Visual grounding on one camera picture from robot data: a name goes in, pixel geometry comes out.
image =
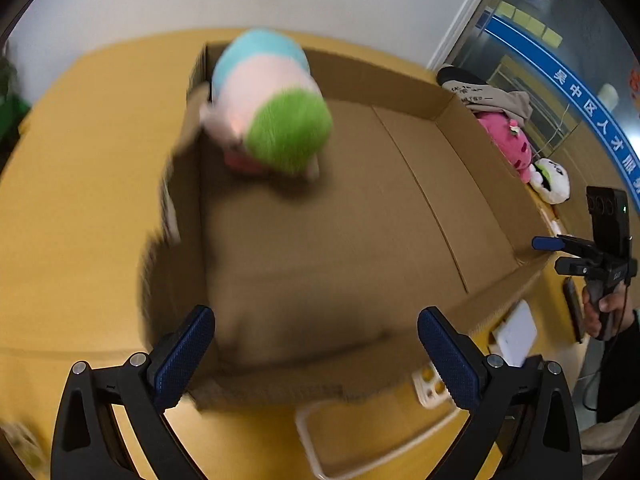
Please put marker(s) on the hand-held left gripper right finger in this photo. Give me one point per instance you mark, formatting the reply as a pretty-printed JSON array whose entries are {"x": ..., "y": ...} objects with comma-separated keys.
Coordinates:
[{"x": 447, "y": 355}]

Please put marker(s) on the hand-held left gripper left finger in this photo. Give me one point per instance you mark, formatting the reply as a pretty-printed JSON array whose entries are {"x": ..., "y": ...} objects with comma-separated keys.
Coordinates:
[{"x": 182, "y": 355}]

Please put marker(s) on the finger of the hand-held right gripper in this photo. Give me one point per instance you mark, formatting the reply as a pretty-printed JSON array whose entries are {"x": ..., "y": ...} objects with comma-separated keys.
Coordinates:
[
  {"x": 547, "y": 243},
  {"x": 575, "y": 266}
]

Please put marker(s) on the white power strip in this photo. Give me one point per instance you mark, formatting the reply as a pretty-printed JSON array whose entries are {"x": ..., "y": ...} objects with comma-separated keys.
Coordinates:
[{"x": 429, "y": 390}]

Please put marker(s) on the black device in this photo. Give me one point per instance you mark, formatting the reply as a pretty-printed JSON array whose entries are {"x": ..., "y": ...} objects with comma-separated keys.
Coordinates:
[{"x": 574, "y": 310}]

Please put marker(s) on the white rounded box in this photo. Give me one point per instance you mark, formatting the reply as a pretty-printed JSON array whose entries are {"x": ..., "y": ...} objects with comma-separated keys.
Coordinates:
[{"x": 515, "y": 332}]

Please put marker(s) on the cardboard box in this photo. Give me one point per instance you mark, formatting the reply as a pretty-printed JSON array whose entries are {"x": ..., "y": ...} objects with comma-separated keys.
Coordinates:
[{"x": 325, "y": 260}]

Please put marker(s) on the pastel striped plush toy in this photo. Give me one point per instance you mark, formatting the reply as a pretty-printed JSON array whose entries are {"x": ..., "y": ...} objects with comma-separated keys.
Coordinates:
[{"x": 280, "y": 130}]

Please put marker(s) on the person's right forearm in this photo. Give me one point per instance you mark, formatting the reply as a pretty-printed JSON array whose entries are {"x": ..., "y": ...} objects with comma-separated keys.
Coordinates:
[{"x": 630, "y": 335}]

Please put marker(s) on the yellow desktop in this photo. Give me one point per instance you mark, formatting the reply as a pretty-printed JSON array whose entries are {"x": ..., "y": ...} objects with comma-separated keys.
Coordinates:
[{"x": 75, "y": 210}]

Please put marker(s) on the person's right hand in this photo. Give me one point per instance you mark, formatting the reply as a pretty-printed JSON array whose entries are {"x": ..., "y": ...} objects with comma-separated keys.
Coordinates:
[{"x": 612, "y": 305}]

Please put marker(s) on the white plush toy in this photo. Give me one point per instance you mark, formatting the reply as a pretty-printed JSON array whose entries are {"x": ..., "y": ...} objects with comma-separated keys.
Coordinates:
[{"x": 550, "y": 182}]

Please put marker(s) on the pink plush toy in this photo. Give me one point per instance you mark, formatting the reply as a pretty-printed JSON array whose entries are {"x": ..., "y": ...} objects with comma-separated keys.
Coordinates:
[{"x": 505, "y": 142}]

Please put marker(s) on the white rectangular tray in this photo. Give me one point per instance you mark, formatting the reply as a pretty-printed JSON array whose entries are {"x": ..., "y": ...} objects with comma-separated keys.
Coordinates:
[{"x": 305, "y": 432}]

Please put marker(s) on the blue banner strip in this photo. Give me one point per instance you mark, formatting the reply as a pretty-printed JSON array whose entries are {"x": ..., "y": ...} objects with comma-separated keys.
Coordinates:
[{"x": 565, "y": 80}]

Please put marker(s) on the beige and black garment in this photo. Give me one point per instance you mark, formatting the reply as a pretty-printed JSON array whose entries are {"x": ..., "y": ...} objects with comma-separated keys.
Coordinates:
[{"x": 490, "y": 95}]

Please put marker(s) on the person's beige trousers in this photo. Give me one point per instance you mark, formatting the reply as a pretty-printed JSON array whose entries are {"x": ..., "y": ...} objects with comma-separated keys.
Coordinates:
[{"x": 612, "y": 445}]

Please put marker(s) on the group of yellow sticky notes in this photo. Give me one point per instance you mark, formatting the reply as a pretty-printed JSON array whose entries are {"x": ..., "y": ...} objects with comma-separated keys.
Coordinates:
[{"x": 530, "y": 22}]

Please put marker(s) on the green planter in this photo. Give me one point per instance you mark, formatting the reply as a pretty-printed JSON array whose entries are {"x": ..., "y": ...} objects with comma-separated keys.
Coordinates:
[{"x": 12, "y": 120}]

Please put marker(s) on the green potted plant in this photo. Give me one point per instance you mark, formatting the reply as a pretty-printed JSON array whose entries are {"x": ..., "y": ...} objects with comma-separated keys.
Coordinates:
[{"x": 6, "y": 77}]

